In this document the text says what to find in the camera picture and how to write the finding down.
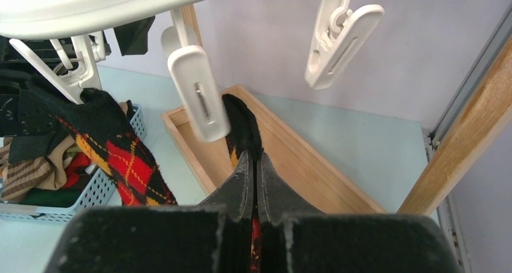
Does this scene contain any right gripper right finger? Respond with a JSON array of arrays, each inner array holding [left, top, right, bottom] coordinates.
[[255, 152, 324, 272]]

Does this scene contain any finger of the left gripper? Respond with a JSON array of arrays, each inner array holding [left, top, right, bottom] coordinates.
[[114, 16, 155, 56]]

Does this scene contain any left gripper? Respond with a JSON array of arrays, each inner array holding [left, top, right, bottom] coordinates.
[[0, 35, 113, 138]]

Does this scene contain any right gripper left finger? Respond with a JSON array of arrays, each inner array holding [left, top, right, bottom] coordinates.
[[200, 152, 253, 272]]

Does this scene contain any red black argyle sock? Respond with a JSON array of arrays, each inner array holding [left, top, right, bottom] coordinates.
[[222, 94, 263, 272]]

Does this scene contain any wooden hanger stand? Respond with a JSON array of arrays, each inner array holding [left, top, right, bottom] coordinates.
[[161, 3, 512, 217]]

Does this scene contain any white plastic clip hanger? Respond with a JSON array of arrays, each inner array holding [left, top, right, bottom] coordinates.
[[1, 0, 385, 142]]

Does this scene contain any pile of socks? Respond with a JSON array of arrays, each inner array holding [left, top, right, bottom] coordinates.
[[0, 99, 137, 208]]

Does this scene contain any light blue perforated basket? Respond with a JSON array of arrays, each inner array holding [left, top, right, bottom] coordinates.
[[0, 103, 147, 224]]

